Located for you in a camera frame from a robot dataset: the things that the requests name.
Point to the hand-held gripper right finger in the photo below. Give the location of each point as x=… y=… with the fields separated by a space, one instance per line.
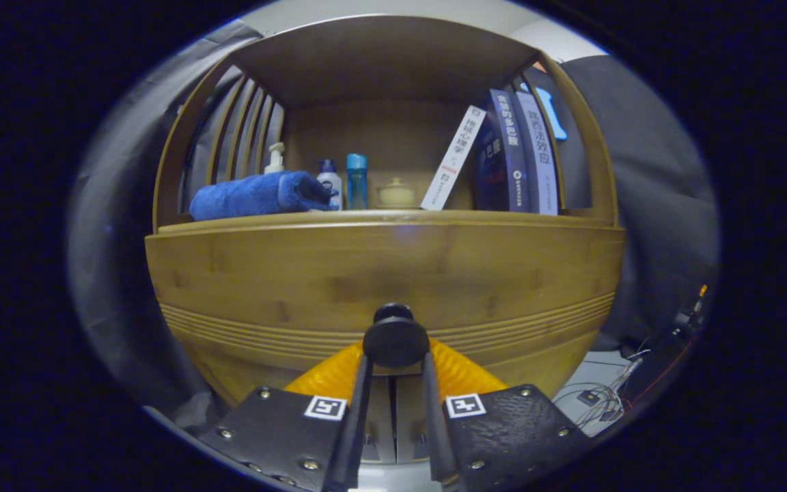
x=434 y=424

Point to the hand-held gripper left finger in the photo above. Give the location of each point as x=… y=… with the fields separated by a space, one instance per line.
x=356 y=424

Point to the black drawer knob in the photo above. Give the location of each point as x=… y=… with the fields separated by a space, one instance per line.
x=395 y=338

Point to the wooden drawer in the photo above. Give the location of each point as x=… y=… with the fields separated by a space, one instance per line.
x=298 y=273

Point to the wooden cabinet door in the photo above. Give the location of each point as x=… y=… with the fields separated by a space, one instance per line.
x=381 y=424
x=410 y=424

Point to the wooden countertop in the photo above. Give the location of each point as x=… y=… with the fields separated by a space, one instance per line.
x=380 y=217

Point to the wooden cabinet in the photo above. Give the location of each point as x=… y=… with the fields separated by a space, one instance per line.
x=380 y=68

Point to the beige lidded teacup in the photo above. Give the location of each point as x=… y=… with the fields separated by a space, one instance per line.
x=395 y=196

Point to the white bottle with blue cap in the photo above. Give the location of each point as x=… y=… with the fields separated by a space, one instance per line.
x=332 y=184

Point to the black and orange equipment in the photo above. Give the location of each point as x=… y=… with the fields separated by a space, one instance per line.
x=667 y=355

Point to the clear blue bottle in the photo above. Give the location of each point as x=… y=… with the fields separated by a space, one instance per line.
x=356 y=181

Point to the rolled blue towel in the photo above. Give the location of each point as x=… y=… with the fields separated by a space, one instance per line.
x=250 y=196

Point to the white book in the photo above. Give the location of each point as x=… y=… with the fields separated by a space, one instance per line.
x=451 y=160

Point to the white pump bottle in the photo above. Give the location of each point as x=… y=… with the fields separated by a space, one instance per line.
x=275 y=160

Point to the dark blue book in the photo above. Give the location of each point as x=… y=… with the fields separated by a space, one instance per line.
x=509 y=157

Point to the pale grey-blue book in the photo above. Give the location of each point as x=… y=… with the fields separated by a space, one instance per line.
x=542 y=157

